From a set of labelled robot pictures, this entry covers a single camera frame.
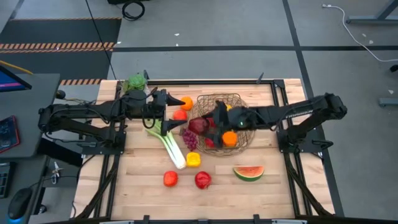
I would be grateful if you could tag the black keyboard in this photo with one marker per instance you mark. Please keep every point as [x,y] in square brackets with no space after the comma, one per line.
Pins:
[4,180]

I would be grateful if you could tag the black caster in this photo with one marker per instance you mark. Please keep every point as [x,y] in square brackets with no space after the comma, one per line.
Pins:
[395,68]

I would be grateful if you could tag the black round knob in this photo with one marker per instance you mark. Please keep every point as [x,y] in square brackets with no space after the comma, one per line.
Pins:
[60,94]

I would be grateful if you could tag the silver carabiner clip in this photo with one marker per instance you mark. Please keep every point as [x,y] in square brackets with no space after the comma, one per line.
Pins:
[56,172]

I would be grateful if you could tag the yellow pear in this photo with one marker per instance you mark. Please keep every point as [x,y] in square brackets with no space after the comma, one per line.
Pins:
[229,107]

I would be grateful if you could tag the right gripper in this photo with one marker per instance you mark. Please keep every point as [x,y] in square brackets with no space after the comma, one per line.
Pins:
[237,119]

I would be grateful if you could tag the grey side desk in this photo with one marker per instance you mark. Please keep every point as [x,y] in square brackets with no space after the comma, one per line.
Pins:
[31,174]

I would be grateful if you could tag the green and white leek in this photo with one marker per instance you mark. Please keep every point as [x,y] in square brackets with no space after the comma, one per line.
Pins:
[172,149]

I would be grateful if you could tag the yellow bell pepper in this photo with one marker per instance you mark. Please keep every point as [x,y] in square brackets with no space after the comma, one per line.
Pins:
[193,159]

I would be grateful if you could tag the red patterned tablet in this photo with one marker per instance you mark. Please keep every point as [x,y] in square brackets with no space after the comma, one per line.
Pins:
[7,133]

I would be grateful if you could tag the computer monitor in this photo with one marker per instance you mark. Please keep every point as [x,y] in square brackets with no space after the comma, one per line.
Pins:
[9,83]

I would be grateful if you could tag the succulent in white patterned pot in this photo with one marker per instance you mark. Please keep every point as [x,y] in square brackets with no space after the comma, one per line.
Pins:
[136,81]

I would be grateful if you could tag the orange fruit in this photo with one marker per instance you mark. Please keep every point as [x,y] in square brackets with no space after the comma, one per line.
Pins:
[230,138]
[186,102]

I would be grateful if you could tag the black computer mouse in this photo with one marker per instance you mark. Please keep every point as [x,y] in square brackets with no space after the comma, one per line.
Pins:
[19,203]

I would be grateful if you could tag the grey table leg frame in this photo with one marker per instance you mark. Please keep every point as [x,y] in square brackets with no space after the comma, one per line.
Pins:
[367,20]

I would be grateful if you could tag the black hazard-striped floor mat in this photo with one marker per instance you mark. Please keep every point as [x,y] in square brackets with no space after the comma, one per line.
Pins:
[62,31]

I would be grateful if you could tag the black aluminium table frame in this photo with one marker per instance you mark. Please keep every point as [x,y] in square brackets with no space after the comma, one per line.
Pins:
[217,82]

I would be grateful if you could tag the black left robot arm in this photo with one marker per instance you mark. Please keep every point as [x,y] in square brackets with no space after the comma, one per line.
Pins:
[77,111]

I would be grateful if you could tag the grey table foot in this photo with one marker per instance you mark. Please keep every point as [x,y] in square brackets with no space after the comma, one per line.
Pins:
[388,102]

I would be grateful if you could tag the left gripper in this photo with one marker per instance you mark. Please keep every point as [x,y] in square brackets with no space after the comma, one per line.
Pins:
[157,105]

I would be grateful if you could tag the dark grey desk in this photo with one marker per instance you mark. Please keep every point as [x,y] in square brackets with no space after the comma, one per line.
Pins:
[34,93]

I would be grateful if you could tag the watermelon slice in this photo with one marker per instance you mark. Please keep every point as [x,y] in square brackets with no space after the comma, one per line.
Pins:
[248,174]

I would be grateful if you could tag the purple grape bunch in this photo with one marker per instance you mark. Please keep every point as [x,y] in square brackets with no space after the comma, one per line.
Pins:
[189,140]

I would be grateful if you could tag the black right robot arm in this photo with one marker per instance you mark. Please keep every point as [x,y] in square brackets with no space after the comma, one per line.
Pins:
[295,112]

